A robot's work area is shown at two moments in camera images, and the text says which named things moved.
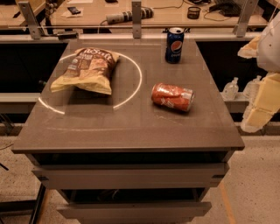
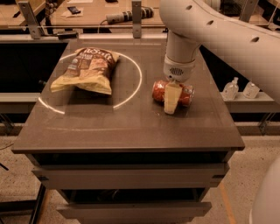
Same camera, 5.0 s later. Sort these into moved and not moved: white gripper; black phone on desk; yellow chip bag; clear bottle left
Moved: white gripper
Not moved: black phone on desk; yellow chip bag; clear bottle left
